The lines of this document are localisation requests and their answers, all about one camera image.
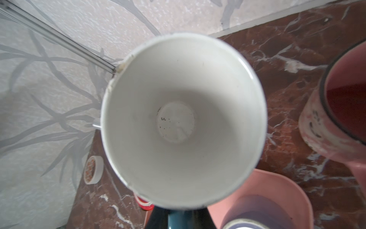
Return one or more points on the clear tape roll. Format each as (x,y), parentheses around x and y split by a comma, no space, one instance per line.
(93,170)

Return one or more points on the pink mug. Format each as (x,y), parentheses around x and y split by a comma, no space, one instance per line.
(333,121)

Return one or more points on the blue mug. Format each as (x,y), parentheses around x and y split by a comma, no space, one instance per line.
(183,126)

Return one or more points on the red mug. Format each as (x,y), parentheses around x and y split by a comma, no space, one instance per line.
(144,205)

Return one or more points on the pink plastic tray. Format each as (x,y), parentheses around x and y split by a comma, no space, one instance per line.
(280,200)

